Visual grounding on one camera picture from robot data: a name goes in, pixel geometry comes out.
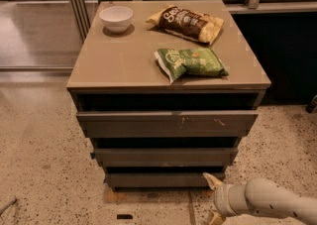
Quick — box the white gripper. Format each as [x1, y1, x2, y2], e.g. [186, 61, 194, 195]
[203, 172, 248, 225]

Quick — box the grey bottom drawer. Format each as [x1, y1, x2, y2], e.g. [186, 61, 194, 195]
[105, 171, 227, 189]

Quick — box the grey drawer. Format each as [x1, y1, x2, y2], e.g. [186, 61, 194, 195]
[105, 171, 227, 189]
[76, 110, 258, 138]
[93, 148, 238, 168]

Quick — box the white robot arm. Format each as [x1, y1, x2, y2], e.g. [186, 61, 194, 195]
[203, 172, 317, 225]

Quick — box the grey top drawer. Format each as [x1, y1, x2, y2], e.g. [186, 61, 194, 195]
[76, 110, 258, 138]

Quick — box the grey middle drawer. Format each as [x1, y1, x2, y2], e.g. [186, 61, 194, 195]
[93, 148, 238, 168]

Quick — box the grey drawer cabinet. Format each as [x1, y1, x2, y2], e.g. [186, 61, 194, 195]
[67, 0, 270, 178]

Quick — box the black floor tape mark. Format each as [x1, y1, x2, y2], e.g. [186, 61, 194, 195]
[117, 214, 133, 220]

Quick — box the dark object at right edge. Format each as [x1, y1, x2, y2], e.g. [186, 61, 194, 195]
[305, 95, 317, 113]

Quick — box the green chip bag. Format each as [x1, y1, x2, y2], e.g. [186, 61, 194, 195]
[155, 48, 229, 83]

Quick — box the brown chip bag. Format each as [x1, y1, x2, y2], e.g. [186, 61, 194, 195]
[146, 5, 224, 45]

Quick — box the white ceramic bowl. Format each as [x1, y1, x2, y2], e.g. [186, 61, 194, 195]
[99, 6, 133, 34]

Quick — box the metal window frame post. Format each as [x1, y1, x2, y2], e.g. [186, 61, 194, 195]
[68, 0, 90, 42]

